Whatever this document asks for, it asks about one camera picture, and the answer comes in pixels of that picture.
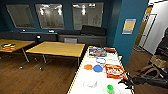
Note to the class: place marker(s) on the wide glass wall panel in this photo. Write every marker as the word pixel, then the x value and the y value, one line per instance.
pixel 87 15

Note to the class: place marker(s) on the wooden table with clutter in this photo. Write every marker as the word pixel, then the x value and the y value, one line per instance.
pixel 20 43

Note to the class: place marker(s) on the white gaming table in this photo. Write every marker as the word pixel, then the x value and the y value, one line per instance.
pixel 81 78

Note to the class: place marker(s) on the white plastic bowl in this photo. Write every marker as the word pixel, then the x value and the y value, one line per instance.
pixel 90 84

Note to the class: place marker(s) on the red flat box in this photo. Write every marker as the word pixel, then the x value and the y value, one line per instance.
pixel 110 50

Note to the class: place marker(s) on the purple board game box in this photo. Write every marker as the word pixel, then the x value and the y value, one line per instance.
pixel 97 51

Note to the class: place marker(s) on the yellow wall poster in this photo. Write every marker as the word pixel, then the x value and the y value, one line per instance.
pixel 129 26

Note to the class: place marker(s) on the clear bowl with blue rim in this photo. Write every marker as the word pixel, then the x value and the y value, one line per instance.
pixel 100 60

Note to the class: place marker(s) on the narrow glass wall panel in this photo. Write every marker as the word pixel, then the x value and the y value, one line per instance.
pixel 20 16

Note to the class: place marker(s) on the orange plastic bowl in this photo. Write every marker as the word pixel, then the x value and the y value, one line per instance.
pixel 88 67

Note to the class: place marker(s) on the person in black shirt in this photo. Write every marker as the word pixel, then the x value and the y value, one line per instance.
pixel 163 41

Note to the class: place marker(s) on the red snack bag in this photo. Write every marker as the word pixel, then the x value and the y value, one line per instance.
pixel 115 71

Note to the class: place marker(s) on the white hallway door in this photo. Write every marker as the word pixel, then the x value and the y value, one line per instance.
pixel 148 30

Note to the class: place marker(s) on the cardboard box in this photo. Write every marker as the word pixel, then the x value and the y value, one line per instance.
pixel 159 61

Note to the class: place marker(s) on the green plastic bowl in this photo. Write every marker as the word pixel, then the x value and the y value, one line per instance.
pixel 110 88

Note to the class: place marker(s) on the black sofa cushion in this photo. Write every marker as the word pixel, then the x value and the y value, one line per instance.
pixel 93 30

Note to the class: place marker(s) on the dark low bench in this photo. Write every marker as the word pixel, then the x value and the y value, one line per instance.
pixel 20 35

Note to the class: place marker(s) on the plain wooden table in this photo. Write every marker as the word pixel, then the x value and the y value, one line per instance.
pixel 56 49

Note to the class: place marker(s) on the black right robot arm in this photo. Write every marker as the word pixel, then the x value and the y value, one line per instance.
pixel 151 81

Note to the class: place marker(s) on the red and orange item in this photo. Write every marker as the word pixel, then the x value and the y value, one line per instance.
pixel 7 47

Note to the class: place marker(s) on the grey sofa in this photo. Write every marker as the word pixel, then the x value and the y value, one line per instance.
pixel 85 40

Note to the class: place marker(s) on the blue plastic bowl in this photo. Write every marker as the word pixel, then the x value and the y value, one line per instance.
pixel 97 68

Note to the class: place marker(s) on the white wall socket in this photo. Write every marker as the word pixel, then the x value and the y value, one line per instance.
pixel 51 31
pixel 23 30

